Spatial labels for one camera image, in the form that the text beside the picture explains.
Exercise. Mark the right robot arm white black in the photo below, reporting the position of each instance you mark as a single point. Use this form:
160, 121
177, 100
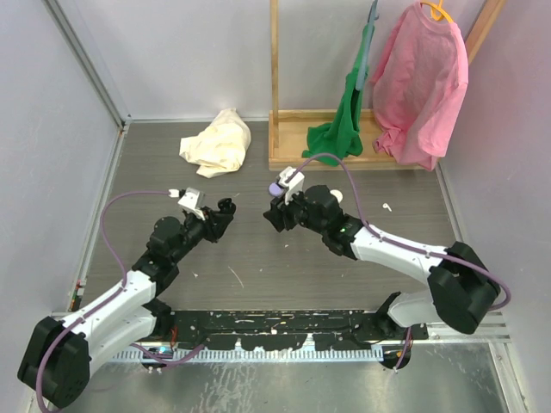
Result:
458, 291

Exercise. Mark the wooden clothes rack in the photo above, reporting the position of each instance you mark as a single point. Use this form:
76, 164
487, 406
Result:
288, 128

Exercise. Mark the pink shirt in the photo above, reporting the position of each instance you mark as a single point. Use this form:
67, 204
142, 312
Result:
419, 86

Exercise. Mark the cream cloth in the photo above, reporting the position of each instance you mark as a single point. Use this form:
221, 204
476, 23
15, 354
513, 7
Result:
220, 148

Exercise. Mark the white cable duct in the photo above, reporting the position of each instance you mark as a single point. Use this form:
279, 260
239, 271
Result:
305, 354

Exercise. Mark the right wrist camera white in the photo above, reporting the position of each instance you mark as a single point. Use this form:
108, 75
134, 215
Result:
291, 181

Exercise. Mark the black earbud charging case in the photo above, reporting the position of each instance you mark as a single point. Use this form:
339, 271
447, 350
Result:
227, 206

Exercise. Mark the white earbud charging case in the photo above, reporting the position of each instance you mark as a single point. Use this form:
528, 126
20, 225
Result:
337, 194

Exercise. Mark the green shirt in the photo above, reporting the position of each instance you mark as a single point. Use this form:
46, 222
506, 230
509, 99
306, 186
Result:
341, 137

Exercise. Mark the orange hanger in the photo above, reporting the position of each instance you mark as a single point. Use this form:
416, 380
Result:
437, 12

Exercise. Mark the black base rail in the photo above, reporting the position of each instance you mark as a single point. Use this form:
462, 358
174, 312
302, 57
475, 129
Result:
275, 330

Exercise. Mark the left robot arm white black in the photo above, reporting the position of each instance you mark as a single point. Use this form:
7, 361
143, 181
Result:
63, 354

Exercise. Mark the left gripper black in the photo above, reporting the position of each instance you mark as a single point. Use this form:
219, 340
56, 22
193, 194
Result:
213, 224

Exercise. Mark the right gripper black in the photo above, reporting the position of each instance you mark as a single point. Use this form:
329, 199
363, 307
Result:
278, 209

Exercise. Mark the blue hanger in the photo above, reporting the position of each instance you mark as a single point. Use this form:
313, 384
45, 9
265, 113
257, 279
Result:
367, 40

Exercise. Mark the purple earbud charging case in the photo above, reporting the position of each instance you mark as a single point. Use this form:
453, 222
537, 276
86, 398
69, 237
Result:
275, 189

